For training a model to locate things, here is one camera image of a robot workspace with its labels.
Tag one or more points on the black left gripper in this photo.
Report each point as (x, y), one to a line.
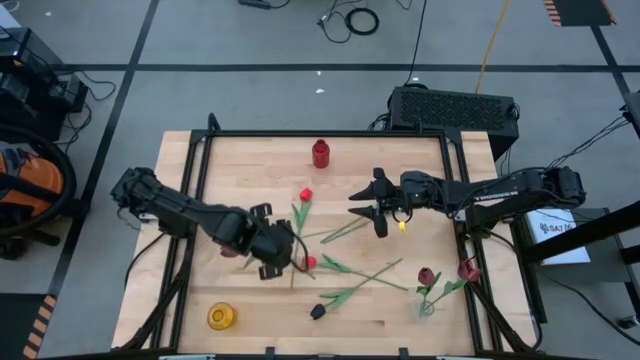
(272, 245)

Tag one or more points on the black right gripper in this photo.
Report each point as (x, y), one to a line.
(387, 200)

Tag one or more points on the maroon artificial tulip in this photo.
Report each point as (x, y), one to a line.
(229, 252)
(426, 276)
(468, 271)

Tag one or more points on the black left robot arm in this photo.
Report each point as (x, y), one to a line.
(175, 207)

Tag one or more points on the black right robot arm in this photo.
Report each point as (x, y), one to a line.
(500, 195)

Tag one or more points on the red vase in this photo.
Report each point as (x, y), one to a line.
(320, 155)

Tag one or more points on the yellow glass vase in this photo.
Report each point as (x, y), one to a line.
(221, 316)

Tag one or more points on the clear glass vase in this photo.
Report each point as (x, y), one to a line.
(420, 312)

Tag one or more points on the black mesh computer case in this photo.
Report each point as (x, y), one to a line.
(450, 115)

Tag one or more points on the white paper sheet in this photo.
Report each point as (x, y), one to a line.
(560, 240)

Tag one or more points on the black power strip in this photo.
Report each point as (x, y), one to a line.
(255, 4)

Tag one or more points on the black metal stand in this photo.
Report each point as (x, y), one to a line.
(600, 227)

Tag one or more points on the orange vacuum cleaner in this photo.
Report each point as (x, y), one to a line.
(37, 180)

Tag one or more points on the black mat with striped edge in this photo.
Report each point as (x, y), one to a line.
(15, 325)
(580, 12)

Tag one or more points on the small black adapter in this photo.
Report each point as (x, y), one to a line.
(627, 322)

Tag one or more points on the black equipment stack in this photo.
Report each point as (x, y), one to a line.
(25, 55)

